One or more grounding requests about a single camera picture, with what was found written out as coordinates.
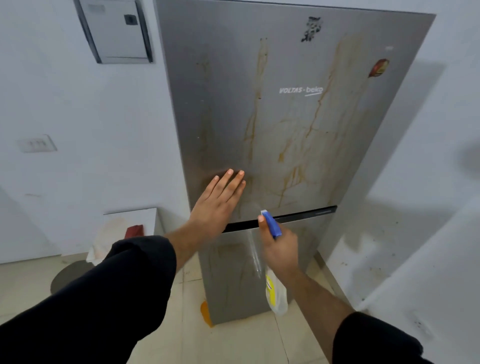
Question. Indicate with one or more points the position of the person's right hand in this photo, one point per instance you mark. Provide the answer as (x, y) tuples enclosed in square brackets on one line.
[(281, 255)]

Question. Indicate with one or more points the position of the person's left hand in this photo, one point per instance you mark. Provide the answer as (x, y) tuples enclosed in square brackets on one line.
[(212, 213)]

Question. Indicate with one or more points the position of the spray bottle blue nozzle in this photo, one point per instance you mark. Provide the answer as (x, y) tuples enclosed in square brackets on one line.
[(277, 296)]

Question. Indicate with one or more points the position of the red cloth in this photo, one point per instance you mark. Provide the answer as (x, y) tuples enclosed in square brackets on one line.
[(134, 231)]

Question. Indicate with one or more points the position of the silver refrigerator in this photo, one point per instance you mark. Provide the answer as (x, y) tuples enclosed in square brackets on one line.
[(225, 93)]

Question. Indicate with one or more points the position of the person's right forearm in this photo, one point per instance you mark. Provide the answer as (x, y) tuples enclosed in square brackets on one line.
[(337, 330)]

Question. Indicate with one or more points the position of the person's left forearm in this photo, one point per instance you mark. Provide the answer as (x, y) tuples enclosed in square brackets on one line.
[(93, 307)]

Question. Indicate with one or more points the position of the small white marble table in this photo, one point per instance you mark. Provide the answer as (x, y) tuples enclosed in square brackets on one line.
[(112, 225)]

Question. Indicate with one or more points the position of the round dark woven mat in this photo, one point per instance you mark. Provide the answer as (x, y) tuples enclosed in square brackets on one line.
[(67, 277)]

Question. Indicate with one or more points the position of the grey electrical panel box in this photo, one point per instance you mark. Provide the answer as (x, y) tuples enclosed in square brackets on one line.
[(112, 30)]

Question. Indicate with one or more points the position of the torn black sticker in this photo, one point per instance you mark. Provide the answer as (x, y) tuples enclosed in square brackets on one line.
[(312, 29)]

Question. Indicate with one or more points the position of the red round sticker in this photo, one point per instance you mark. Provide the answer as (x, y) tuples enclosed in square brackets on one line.
[(378, 68)]

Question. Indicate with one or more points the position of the white wall switch plate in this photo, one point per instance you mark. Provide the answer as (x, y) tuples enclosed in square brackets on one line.
[(37, 144)]

